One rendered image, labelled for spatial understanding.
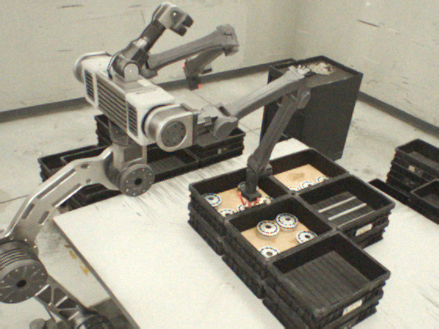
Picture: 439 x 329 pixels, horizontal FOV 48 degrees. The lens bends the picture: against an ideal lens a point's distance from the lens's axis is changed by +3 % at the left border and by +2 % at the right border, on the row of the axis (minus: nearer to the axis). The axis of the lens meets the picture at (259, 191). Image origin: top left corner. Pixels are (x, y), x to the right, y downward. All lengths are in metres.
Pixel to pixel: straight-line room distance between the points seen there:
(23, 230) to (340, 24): 4.71
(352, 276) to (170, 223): 0.90
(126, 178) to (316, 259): 0.85
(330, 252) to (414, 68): 3.59
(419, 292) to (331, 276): 0.46
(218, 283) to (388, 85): 4.00
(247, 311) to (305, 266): 0.30
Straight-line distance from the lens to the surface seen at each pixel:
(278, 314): 1.98
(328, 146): 4.07
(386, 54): 5.65
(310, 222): 2.22
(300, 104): 1.90
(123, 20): 5.01
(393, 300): 2.23
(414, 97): 5.53
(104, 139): 3.53
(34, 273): 1.91
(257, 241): 2.12
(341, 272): 2.07
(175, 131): 1.57
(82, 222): 2.43
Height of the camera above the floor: 2.20
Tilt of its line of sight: 34 degrees down
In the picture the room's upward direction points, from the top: 8 degrees clockwise
